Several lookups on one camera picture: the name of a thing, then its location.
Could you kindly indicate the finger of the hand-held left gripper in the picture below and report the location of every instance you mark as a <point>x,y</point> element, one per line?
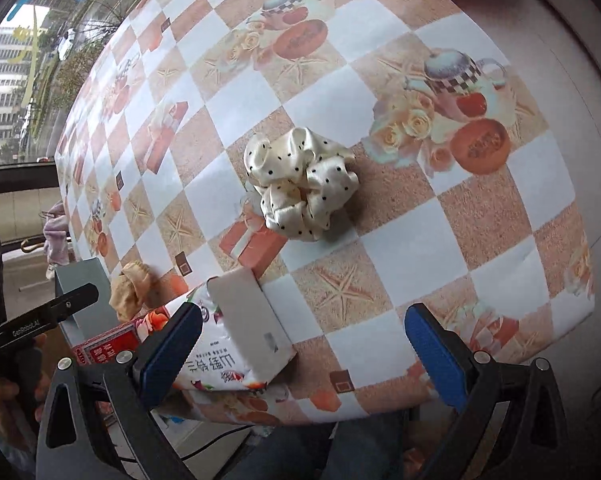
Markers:
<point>75,297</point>

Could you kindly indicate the lavender hanging cloth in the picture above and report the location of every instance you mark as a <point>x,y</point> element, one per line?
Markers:
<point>58,245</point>

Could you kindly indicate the person's left hand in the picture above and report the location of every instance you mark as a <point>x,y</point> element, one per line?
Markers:
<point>3,392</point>

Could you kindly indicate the brass hook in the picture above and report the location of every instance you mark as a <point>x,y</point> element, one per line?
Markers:
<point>30,246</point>

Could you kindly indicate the checked printed tablecloth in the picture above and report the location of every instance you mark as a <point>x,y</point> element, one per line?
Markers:
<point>405,260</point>

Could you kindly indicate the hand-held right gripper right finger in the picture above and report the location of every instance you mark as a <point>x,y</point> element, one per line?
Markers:
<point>435,355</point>

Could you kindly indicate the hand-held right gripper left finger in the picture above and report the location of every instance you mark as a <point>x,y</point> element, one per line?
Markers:
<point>170,355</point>

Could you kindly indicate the red printed box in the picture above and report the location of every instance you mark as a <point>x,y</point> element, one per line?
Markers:
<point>105,349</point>

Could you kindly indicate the cream polka dot scrunchie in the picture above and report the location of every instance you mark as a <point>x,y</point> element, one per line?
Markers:
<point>325,175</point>

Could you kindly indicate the grey container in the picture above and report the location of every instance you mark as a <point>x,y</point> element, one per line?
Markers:
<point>80,275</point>

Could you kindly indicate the peach scrunchie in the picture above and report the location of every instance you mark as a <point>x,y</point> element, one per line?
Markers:
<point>130,290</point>

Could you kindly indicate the white printed carton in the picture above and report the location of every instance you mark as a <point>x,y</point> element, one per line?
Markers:
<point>250,310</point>

